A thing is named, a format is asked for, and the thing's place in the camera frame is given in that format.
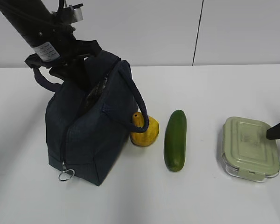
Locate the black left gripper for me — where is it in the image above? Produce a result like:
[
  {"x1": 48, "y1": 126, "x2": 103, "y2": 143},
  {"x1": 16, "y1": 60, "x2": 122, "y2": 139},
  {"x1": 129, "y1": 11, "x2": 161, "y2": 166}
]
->
[{"x1": 24, "y1": 28, "x2": 102, "y2": 91}]

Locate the green lidded food container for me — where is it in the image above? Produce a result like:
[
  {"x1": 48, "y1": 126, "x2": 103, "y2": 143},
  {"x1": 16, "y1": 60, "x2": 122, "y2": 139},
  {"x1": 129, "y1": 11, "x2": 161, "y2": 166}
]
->
[{"x1": 220, "y1": 117, "x2": 280, "y2": 182}]

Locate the dark blue lunch bag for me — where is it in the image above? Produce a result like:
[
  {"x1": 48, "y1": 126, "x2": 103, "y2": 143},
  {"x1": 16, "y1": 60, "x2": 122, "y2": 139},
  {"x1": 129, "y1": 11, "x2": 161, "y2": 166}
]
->
[{"x1": 34, "y1": 51, "x2": 149, "y2": 185}]

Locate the yellow pear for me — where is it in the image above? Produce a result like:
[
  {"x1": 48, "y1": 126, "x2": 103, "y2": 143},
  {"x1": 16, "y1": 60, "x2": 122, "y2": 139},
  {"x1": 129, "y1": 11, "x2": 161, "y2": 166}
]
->
[{"x1": 130, "y1": 112, "x2": 159, "y2": 147}]

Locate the green cucumber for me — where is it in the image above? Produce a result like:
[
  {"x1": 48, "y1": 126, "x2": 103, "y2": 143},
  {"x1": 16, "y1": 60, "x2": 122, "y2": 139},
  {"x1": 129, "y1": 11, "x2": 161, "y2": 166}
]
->
[{"x1": 164, "y1": 110, "x2": 187, "y2": 172}]

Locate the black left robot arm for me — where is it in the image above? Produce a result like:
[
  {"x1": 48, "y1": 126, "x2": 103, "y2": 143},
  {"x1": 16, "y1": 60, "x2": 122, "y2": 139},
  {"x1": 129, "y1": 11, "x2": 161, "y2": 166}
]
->
[{"x1": 0, "y1": 0, "x2": 102, "y2": 91}]

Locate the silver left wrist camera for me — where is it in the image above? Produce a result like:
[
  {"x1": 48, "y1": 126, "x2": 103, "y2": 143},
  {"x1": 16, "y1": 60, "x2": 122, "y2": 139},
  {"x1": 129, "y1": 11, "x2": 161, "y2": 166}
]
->
[{"x1": 51, "y1": 4, "x2": 84, "y2": 24}]

